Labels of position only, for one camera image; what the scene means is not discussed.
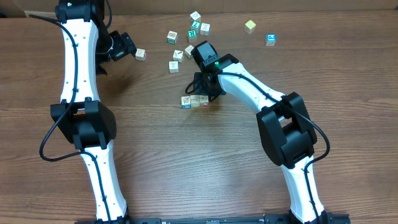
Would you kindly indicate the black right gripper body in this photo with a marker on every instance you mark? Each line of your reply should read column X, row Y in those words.
column 203, row 88

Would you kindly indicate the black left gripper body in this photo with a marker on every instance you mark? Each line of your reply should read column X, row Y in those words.
column 121, row 46

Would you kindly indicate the red Q wooden block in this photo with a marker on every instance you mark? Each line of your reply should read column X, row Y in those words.
column 204, row 100

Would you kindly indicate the yellow-edged wooden block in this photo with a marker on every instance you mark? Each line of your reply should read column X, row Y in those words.
column 195, row 100

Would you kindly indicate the blue-edged wooden block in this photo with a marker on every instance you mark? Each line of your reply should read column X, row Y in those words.
column 186, row 102

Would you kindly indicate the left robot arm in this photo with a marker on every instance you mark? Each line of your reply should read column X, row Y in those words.
column 82, row 118

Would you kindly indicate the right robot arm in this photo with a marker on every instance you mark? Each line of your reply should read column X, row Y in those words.
column 287, row 133

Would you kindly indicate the red-sided left wooden block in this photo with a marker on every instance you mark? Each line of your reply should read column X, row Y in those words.
column 140, row 54

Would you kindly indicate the plain wooden block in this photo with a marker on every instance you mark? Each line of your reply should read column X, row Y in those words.
column 173, row 67

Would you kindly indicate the green-sided tilted wooden block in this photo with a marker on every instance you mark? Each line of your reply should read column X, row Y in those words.
column 188, row 51

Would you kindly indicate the wooden block red picture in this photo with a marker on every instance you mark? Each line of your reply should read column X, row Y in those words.
column 178, row 56

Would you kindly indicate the green B wooden block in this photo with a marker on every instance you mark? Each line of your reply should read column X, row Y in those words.
column 172, row 37

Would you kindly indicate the green R wooden block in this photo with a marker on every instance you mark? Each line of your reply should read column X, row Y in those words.
column 192, row 36

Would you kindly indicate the blue-sided wooden block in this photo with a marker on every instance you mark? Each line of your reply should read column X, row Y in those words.
column 205, row 29

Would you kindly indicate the green L wooden block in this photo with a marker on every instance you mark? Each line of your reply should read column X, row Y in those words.
column 195, row 25

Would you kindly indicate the top wooden letter block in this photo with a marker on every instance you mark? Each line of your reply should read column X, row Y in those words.
column 195, row 16

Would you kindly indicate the yellow top wooden block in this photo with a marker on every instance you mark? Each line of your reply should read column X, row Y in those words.
column 249, row 26

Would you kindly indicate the blue P wooden block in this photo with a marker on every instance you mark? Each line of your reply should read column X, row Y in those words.
column 270, row 40

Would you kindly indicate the brown cardboard backdrop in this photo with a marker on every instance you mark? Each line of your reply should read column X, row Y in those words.
column 140, row 7

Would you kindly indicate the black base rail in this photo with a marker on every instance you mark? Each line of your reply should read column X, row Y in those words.
column 266, row 219

